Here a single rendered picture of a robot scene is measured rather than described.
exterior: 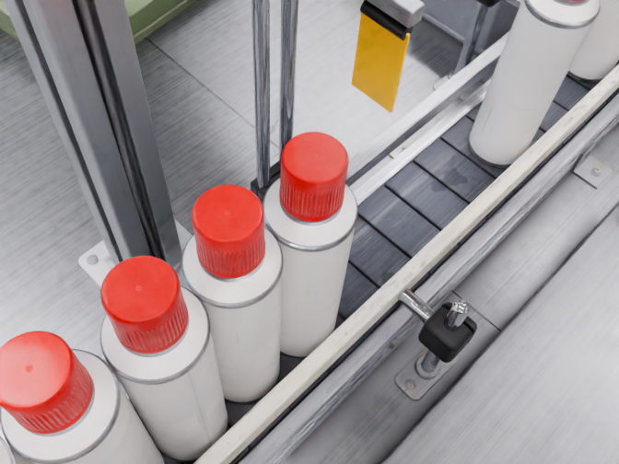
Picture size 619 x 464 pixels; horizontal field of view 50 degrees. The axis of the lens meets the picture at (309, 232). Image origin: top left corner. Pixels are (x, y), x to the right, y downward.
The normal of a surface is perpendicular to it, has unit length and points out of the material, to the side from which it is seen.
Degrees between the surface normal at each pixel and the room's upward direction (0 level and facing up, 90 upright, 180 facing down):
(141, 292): 3
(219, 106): 0
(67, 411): 90
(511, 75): 90
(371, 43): 90
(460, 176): 0
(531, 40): 90
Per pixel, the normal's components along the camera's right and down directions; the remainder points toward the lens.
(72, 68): 0.71, 0.62
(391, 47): -0.70, 0.59
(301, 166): 0.07, -0.54
